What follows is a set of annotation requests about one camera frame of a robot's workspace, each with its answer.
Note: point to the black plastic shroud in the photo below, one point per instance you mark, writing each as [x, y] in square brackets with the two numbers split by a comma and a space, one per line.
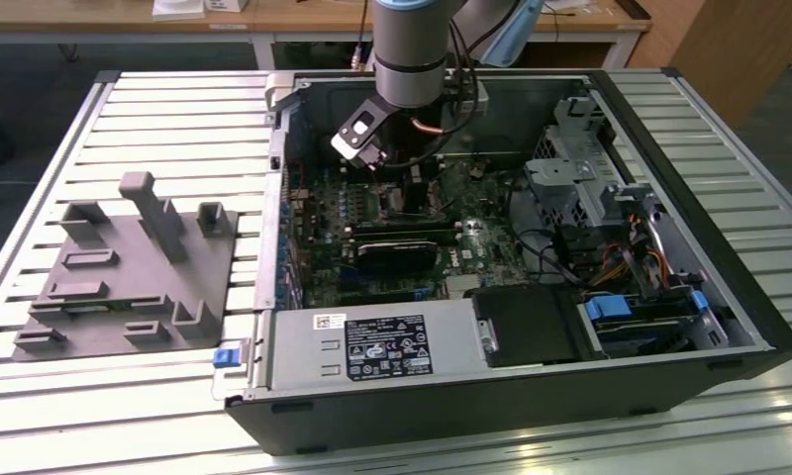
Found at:
[528, 326]

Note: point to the silver power supply with label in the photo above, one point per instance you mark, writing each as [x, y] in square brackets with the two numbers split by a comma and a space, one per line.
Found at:
[291, 346]

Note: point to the green motherboard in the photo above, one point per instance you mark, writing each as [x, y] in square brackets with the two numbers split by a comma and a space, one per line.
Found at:
[488, 247]

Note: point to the small blue plastic clip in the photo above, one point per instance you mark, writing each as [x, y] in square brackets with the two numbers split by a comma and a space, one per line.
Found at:
[699, 301]

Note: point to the blue case latch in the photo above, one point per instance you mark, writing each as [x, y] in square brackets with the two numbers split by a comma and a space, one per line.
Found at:
[226, 358]

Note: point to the black open PC case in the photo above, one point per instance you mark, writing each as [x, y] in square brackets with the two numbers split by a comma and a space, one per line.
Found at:
[435, 420]

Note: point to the wooden cabinet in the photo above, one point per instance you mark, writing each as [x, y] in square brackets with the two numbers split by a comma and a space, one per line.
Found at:
[733, 49]

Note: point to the CPU socket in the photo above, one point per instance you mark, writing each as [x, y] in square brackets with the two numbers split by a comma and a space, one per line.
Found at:
[388, 200]

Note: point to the silver metal drive cage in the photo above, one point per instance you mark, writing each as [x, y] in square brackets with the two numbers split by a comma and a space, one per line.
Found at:
[555, 173]

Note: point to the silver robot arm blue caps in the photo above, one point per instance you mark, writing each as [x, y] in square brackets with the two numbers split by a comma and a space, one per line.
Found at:
[410, 49]

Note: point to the blue disk carrier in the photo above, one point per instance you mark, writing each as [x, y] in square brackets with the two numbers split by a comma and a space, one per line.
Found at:
[607, 308]

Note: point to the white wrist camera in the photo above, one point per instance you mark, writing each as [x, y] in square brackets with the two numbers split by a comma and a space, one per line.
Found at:
[363, 126]

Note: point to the white cardboard box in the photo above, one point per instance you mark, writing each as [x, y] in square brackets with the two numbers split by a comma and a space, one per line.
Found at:
[178, 9]

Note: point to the green RAM stick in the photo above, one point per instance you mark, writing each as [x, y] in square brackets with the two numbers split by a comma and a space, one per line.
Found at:
[124, 303]

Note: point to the long black RAM slot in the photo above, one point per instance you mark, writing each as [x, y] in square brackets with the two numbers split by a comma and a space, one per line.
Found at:
[406, 237]
[403, 227]

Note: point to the small silver heatsink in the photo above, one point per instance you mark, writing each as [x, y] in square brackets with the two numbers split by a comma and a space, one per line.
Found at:
[462, 286]

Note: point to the small black graphics card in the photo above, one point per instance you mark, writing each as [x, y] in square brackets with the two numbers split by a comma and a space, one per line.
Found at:
[396, 257]

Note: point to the white box with black print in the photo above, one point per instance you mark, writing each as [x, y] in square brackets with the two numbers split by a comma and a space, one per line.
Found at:
[227, 5]

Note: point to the grey plastic parts rack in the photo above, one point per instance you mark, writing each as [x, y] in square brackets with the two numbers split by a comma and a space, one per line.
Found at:
[146, 277]

